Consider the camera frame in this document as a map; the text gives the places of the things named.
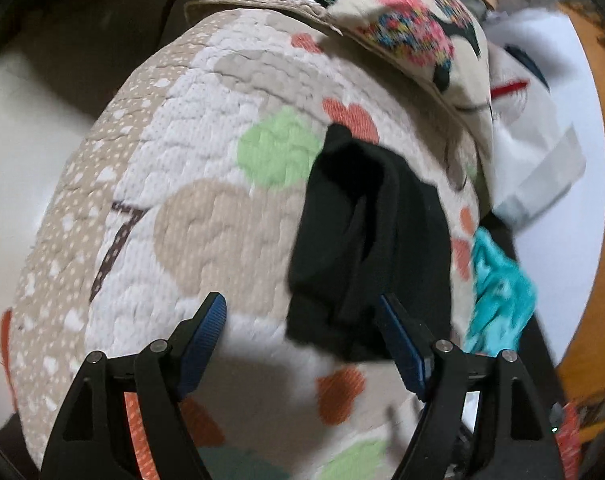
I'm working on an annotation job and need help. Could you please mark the black pants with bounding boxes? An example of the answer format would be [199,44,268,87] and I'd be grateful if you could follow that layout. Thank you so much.
[286,124,451,362]

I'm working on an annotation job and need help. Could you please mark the teal unicorn blanket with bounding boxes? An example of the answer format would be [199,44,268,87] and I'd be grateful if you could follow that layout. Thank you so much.
[464,228,537,356]

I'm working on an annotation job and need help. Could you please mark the patchwork heart quilt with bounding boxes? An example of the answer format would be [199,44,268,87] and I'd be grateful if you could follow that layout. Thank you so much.
[7,0,478,479]

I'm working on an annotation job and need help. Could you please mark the white tote bag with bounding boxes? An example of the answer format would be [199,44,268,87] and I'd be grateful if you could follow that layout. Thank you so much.
[481,6,605,366]

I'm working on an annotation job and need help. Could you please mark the embroidered cream pillow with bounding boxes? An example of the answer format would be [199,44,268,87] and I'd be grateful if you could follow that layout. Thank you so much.
[326,0,497,151]

